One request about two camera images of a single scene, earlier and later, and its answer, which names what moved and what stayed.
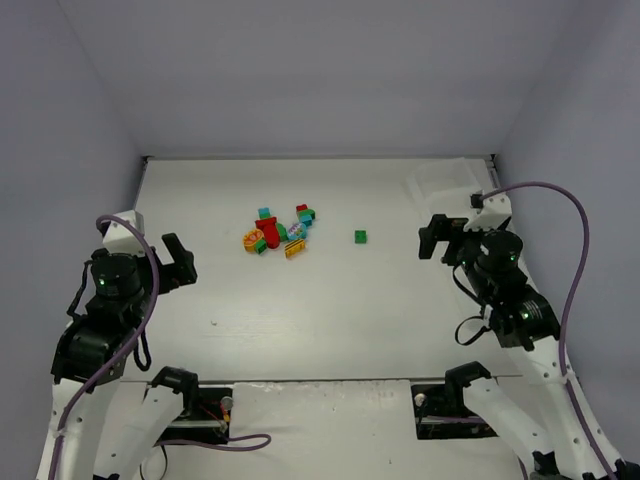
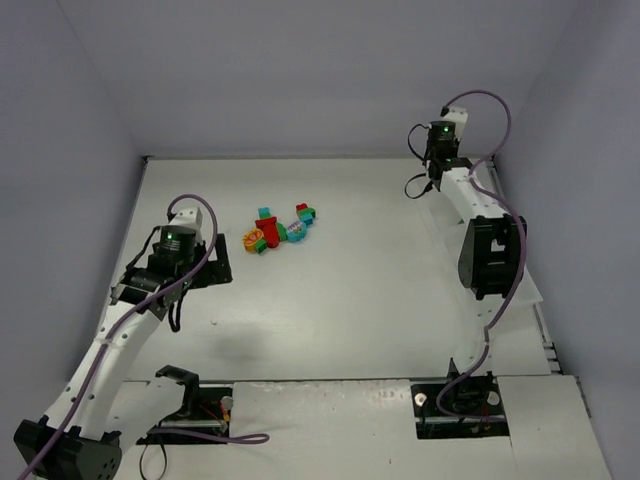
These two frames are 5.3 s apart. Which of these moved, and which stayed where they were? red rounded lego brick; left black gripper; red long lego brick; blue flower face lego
Moved: left black gripper
Stayed: blue flower face lego; red rounded lego brick; red long lego brick
